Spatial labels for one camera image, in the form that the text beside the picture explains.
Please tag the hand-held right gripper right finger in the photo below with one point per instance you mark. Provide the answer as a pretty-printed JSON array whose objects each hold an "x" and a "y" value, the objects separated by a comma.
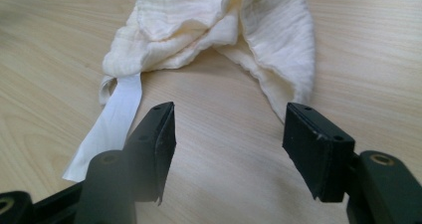
[{"x": 316, "y": 157}]

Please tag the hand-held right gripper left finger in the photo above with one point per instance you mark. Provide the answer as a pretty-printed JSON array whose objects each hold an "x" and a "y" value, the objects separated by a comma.
[{"x": 151, "y": 151}]

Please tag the cream muslin cloth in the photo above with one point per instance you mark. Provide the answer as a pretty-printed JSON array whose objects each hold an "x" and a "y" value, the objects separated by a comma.
[{"x": 185, "y": 28}]

